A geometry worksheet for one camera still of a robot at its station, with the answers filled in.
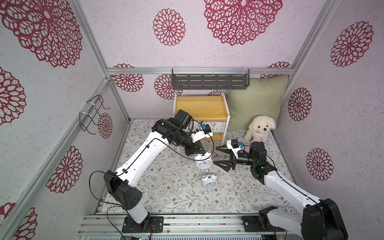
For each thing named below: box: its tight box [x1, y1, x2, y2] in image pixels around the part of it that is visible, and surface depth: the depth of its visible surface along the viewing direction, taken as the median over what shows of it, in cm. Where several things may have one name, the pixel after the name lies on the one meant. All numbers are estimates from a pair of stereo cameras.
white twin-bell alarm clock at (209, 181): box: [201, 174, 218, 189], surface depth 82 cm
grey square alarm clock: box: [206, 121, 226, 134], surface depth 90 cm
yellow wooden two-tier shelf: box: [173, 93, 230, 143], surface depth 82 cm
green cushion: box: [227, 74, 289, 132], surface depth 99 cm
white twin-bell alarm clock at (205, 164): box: [194, 151, 213, 169], surface depth 74 cm
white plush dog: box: [244, 115, 276, 143], surface depth 96 cm
